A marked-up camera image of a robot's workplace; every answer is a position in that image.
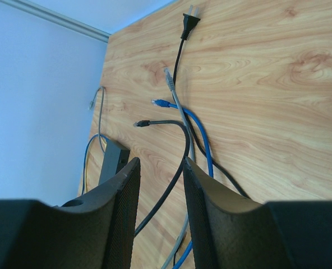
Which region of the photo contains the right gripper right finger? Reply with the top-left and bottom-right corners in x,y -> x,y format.
183,159 -> 332,268

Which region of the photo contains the black network switch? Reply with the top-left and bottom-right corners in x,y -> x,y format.
98,140 -> 130,185

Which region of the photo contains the blue ethernet cable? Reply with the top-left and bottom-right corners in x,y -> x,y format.
150,98 -> 214,269
81,133 -> 109,196

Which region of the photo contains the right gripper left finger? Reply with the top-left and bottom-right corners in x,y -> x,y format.
0,158 -> 141,268

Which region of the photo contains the black adapter mains cable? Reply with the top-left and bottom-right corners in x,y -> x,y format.
172,4 -> 250,199

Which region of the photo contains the black ethernet cable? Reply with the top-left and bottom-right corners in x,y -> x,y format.
132,119 -> 191,237

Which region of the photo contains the left aluminium frame post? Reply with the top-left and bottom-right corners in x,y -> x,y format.
0,0 -> 110,44

